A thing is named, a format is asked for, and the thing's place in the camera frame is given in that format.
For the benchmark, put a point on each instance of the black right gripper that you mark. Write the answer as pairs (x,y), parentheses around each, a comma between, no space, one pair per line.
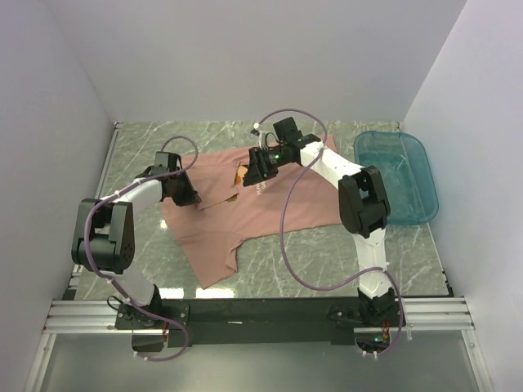
(258,169)

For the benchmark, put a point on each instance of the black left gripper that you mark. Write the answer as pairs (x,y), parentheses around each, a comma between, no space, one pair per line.
(190,197)

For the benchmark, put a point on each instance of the pink t-shirt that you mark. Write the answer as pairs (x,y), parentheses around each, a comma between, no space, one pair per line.
(229,213)

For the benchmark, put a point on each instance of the teal translucent plastic basin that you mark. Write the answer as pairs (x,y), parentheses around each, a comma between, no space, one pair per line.
(406,173)

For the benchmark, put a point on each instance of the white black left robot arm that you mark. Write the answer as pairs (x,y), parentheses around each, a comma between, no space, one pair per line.
(104,235)

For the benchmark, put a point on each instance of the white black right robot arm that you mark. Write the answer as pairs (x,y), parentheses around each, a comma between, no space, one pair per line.
(363,205)

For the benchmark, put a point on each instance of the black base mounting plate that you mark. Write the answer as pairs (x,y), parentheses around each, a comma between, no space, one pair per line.
(250,321)

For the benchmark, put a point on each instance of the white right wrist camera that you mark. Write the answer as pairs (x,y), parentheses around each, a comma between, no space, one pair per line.
(261,135)

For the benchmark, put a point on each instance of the aluminium front frame rail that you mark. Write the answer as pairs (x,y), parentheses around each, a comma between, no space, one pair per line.
(95,317)

